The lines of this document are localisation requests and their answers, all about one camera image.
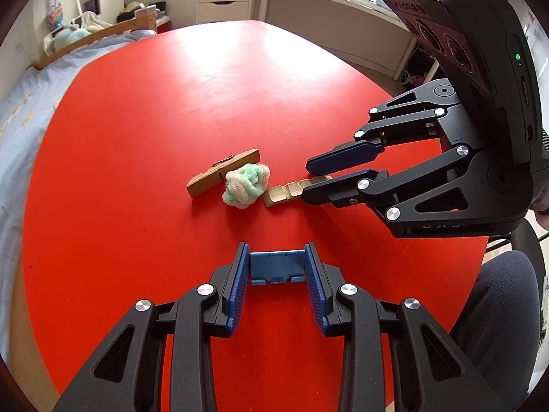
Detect blue plastic phone stand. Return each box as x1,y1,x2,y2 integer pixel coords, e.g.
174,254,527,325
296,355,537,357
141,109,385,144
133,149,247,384
249,249,307,287

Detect green white fluffy ball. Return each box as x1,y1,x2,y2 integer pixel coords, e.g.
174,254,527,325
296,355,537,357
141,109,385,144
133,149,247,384
222,162,272,210

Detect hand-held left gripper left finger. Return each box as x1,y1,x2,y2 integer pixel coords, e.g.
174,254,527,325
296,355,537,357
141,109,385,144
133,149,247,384
51,242,252,412

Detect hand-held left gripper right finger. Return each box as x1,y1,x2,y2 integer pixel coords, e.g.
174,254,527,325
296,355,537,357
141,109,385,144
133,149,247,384
304,242,494,412

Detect person's dark grey trousers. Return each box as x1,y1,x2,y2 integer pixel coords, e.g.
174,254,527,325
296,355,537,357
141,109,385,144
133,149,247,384
448,251,543,412

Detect brown wooden clothespin half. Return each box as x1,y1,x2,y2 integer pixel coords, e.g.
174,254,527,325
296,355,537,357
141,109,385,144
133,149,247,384
186,148,261,199

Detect white curved desk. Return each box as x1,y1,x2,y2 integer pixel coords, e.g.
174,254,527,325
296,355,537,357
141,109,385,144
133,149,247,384
253,0,419,80

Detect white metal tube frame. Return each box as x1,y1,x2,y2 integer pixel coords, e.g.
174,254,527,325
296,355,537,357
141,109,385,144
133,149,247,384
66,0,99,26

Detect black office chair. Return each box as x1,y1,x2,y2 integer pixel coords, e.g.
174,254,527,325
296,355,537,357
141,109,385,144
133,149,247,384
489,219,547,293

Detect white cables and power strip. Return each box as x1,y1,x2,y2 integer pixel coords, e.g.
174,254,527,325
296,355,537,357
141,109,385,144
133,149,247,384
397,49,438,87

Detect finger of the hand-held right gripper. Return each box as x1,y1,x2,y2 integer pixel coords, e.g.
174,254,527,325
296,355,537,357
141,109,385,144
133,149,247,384
306,78,463,173
300,144,490,229

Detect green blue plush toy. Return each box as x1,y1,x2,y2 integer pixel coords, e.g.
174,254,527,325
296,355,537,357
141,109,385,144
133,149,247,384
43,23,104,50

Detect light wooden clothespin half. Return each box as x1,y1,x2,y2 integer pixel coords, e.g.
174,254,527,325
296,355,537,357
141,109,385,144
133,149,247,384
262,174,333,209

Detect wooden bed with blue sheet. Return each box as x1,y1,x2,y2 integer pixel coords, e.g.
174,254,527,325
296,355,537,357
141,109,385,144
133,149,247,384
0,4,159,353

